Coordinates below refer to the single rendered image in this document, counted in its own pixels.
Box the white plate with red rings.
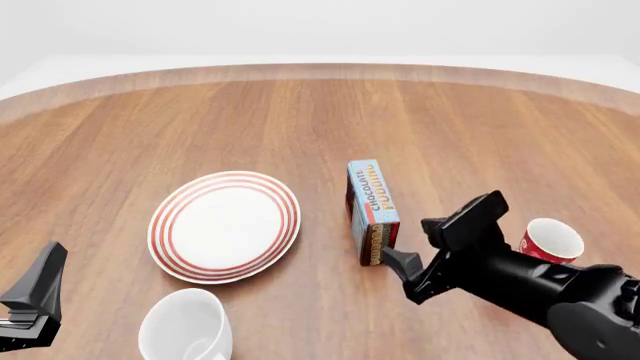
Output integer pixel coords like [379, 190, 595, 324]
[147, 170, 302, 285]

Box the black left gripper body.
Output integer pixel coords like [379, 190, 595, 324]
[0, 303, 62, 352]

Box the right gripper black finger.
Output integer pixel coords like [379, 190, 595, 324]
[381, 246, 427, 281]
[420, 216, 452, 250]

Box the red mug white inside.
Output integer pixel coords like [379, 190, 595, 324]
[517, 217, 585, 266]

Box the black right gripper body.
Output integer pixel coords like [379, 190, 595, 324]
[401, 249, 460, 306]

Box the chocolate pudding box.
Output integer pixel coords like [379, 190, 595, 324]
[345, 159, 401, 267]

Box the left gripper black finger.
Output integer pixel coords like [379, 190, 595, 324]
[0, 240, 69, 321]

